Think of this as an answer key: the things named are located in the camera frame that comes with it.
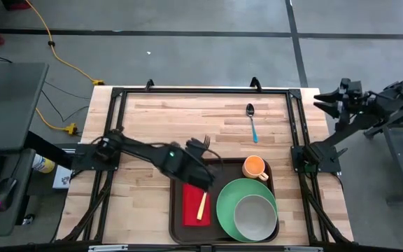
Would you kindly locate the grey desk top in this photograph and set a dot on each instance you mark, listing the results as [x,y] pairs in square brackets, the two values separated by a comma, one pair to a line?
[9,105]

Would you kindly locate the pale grey bowl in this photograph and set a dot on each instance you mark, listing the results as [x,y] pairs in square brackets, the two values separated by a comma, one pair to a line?
[255,218]

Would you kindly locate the grey metal stand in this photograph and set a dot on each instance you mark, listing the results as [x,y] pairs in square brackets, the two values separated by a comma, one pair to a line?
[401,157]

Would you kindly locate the black computer mouse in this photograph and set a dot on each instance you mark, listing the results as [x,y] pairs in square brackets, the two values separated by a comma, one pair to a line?
[5,190]

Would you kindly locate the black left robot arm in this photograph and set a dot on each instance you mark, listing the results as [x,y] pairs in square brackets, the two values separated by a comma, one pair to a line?
[138,148]

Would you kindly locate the orange mug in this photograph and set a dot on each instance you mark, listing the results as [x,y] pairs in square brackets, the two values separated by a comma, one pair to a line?
[254,166]

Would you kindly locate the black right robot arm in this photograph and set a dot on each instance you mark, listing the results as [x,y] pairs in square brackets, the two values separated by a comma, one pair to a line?
[348,127]

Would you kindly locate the black desk caster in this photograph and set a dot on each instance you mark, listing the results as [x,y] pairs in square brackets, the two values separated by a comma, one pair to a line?
[28,220]

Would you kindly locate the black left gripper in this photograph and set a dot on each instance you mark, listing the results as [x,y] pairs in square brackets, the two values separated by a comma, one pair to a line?
[196,148]

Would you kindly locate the dark brown plastic tray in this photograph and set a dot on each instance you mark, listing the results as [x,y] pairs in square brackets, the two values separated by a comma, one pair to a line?
[229,168]

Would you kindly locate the black aluminium table frame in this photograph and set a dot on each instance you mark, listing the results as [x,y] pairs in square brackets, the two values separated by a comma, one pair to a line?
[173,90]

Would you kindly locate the red cloth napkin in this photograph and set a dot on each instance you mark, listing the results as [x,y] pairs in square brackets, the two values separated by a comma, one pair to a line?
[191,210]

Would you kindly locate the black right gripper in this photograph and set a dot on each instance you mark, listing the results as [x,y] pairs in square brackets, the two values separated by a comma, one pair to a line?
[351,98]

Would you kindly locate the small white box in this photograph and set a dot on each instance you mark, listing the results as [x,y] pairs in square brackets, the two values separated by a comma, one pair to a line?
[61,176]

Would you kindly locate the white and yellow bottle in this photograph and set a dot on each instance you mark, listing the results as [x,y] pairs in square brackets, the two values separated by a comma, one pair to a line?
[45,165]

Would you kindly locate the green plate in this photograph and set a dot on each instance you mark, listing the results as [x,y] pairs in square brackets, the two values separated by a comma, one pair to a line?
[227,206]

